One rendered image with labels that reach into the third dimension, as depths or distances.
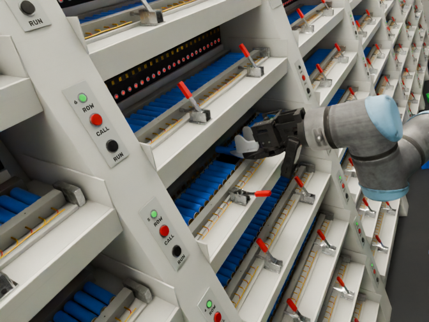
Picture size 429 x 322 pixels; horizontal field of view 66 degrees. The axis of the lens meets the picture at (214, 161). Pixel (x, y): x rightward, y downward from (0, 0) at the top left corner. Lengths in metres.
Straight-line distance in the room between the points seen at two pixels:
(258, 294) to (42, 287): 0.49
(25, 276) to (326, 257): 0.88
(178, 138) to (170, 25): 0.21
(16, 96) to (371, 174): 0.61
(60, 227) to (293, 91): 0.77
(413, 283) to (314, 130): 1.19
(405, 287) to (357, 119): 1.19
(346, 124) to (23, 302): 0.58
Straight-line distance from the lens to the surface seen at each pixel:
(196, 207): 0.72
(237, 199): 0.74
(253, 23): 1.04
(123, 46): 0.58
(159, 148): 0.61
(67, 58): 0.51
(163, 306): 0.60
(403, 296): 1.73
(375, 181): 0.74
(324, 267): 1.11
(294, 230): 0.94
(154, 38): 0.63
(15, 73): 0.50
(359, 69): 1.73
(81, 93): 0.50
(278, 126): 0.75
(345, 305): 1.27
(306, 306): 1.03
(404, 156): 0.76
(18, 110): 0.47
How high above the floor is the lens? 1.30
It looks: 19 degrees down
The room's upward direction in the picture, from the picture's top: 27 degrees counter-clockwise
